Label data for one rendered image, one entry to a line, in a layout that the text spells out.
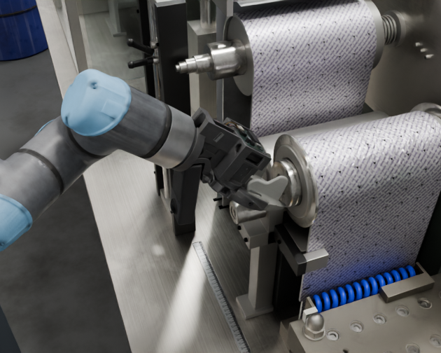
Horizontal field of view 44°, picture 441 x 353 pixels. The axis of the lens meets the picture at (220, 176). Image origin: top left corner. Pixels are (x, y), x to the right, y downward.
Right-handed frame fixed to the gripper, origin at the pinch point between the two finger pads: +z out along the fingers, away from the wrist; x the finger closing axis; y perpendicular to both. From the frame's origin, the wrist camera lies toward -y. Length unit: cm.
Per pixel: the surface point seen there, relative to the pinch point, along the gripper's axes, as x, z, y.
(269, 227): 1.2, 6.1, -5.6
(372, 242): -6.1, 19.3, 2.8
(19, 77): 278, 45, -123
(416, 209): -6.1, 21.6, 11.5
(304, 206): -4.8, 1.7, 3.3
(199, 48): 68, 15, 0
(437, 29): 14.2, 18.2, 35.7
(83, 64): 96, 2, -29
